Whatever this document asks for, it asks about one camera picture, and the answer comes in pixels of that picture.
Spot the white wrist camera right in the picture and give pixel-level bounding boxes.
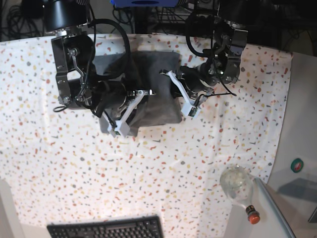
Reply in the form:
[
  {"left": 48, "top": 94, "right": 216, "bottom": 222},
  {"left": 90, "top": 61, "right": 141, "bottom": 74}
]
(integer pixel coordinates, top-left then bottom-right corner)
[{"left": 107, "top": 120, "right": 130, "bottom": 138}]

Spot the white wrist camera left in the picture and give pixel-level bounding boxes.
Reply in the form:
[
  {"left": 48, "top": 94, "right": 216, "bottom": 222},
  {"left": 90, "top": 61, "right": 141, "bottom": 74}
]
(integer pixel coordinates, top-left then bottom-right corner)
[{"left": 181, "top": 103, "right": 201, "bottom": 118}]

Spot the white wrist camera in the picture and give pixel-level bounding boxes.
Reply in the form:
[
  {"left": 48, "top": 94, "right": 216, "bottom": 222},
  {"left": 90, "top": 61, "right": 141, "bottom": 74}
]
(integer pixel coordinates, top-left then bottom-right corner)
[
  {"left": 181, "top": 103, "right": 201, "bottom": 118},
  {"left": 107, "top": 120, "right": 130, "bottom": 138}
]

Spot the black computer keyboard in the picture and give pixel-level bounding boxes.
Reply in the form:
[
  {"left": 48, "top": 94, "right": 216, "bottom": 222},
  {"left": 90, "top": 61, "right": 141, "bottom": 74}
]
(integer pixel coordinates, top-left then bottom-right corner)
[{"left": 47, "top": 216, "right": 164, "bottom": 238}]

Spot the grey t-shirt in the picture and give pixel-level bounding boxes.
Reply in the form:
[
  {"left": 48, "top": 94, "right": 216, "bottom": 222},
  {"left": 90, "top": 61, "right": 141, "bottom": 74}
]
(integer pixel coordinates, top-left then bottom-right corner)
[{"left": 93, "top": 51, "right": 183, "bottom": 137}]

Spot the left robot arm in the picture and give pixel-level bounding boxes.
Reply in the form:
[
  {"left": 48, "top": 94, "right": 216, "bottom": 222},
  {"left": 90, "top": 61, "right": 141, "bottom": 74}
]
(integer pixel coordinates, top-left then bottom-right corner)
[{"left": 171, "top": 0, "right": 250, "bottom": 106}]

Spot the blue box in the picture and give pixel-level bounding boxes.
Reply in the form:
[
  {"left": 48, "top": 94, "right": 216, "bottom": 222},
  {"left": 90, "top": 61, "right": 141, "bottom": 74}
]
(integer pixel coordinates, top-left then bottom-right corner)
[{"left": 110, "top": 0, "right": 187, "bottom": 7}]

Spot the green tape roll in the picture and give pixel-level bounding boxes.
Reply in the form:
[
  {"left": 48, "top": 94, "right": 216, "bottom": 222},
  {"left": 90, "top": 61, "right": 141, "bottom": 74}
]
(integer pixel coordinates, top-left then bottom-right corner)
[{"left": 290, "top": 158, "right": 304, "bottom": 173}]

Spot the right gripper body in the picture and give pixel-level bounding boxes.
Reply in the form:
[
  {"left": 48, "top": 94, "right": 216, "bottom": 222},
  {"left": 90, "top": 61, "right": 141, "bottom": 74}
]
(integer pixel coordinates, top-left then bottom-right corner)
[{"left": 91, "top": 80, "right": 156, "bottom": 118}]

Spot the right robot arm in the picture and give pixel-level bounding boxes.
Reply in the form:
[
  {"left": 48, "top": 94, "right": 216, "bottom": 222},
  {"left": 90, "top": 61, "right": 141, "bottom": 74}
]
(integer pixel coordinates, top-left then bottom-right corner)
[{"left": 43, "top": 0, "right": 155, "bottom": 127}]

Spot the grey laptop corner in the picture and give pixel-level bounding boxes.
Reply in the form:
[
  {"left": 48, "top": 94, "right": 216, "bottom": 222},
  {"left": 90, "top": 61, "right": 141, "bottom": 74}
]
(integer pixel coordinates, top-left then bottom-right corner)
[{"left": 308, "top": 207, "right": 317, "bottom": 223}]

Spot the clear bottle with red cap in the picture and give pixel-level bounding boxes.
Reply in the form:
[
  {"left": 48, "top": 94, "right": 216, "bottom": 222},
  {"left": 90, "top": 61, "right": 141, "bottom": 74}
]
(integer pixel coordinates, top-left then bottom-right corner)
[{"left": 220, "top": 165, "right": 261, "bottom": 225}]

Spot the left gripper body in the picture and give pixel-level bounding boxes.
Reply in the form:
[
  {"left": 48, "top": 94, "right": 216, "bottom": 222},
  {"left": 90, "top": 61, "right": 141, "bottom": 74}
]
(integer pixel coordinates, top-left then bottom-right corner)
[{"left": 172, "top": 65, "right": 215, "bottom": 104}]

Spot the terrazzo pattern tablecloth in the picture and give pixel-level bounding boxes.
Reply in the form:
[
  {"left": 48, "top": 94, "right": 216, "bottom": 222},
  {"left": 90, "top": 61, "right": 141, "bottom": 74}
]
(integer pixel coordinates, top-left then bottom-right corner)
[{"left": 0, "top": 37, "right": 292, "bottom": 238}]

